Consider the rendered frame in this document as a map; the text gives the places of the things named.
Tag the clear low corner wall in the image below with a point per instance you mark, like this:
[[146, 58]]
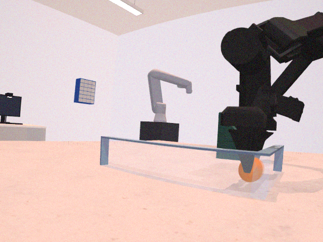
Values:
[[251, 176]]

